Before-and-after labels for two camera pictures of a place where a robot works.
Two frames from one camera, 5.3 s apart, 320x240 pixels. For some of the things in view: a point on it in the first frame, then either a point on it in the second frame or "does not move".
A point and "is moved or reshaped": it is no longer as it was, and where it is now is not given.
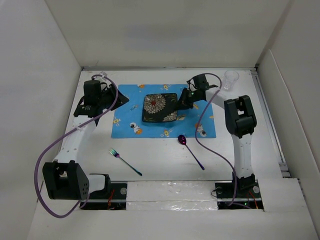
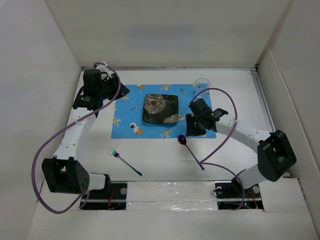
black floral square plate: (159, 107) does not move
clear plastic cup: (230, 78) is moved or reshaped
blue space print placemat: (127, 121) does not move
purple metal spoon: (182, 140) does not move
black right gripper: (183, 103) -> (190, 129)
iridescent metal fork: (115, 153) does not move
